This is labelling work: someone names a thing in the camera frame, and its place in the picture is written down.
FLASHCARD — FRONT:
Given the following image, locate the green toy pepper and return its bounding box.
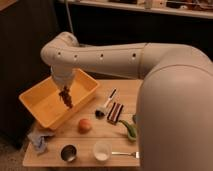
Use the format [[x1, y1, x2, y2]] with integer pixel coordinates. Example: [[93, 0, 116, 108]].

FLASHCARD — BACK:
[[120, 120, 137, 141]]

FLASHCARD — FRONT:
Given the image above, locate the brown striped chocolate bar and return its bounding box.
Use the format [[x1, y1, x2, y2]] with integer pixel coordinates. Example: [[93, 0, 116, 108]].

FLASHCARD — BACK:
[[107, 102, 124, 124]]

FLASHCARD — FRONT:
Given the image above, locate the dark purple grape bunch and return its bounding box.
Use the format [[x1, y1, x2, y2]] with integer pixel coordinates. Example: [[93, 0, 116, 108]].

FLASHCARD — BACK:
[[59, 87, 73, 108]]

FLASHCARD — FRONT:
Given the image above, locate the small metal cup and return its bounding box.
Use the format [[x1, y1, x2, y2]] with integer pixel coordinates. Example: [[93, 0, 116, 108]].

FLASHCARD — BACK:
[[61, 145, 77, 162]]

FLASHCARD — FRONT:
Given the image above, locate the orange peach fruit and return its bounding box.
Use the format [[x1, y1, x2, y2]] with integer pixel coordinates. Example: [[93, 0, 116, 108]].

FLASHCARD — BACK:
[[78, 119, 92, 133]]

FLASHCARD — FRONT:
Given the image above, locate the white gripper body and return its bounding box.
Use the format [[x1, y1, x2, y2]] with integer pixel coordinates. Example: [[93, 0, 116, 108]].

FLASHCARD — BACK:
[[52, 76, 74, 90]]

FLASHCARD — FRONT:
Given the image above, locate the crumpled blue cloth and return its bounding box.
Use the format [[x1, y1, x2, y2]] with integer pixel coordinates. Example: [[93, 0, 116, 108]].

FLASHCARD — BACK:
[[27, 130, 54, 154]]

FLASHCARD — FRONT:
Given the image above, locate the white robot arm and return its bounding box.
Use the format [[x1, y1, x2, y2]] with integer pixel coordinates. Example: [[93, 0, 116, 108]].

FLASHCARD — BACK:
[[41, 32, 213, 171]]

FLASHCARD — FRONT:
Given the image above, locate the yellow plastic tray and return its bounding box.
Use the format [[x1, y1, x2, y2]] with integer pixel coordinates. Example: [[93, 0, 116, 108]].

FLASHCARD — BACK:
[[19, 69, 99, 130]]

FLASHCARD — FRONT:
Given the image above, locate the white plastic cup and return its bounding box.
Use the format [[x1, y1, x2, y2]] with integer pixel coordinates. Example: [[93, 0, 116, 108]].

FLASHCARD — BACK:
[[93, 141, 112, 162]]

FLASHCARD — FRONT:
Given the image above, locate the silver metal fork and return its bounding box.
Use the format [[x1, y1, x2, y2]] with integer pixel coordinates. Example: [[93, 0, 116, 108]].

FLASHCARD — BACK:
[[112, 152, 140, 159]]

